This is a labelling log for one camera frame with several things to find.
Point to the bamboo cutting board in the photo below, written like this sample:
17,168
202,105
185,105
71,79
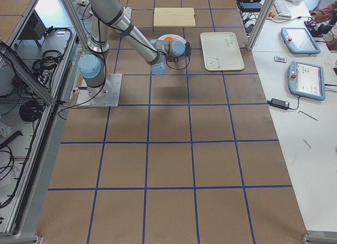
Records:
171,17

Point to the small black power adapter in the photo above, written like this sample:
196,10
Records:
280,104

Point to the cream bear tray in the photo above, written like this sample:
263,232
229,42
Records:
221,51

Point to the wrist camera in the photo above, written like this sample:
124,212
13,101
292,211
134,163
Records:
187,49

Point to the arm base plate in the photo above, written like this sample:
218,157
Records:
128,12
109,95

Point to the teach pendant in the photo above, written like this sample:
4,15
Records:
306,80
299,41

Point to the hex key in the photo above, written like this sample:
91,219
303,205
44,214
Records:
308,115

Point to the aluminium frame post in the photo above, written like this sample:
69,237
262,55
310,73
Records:
267,5

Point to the orange fruit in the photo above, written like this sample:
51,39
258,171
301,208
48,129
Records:
168,38

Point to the small printed label card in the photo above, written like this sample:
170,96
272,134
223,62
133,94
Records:
280,59

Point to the black power brick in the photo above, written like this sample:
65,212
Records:
250,7

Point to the far teach pendant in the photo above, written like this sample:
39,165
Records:
299,41

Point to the white keyboard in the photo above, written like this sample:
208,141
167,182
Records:
281,9

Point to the near teach pendant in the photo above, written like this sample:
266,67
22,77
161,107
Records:
306,80

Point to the white round plate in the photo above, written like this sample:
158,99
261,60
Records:
176,37

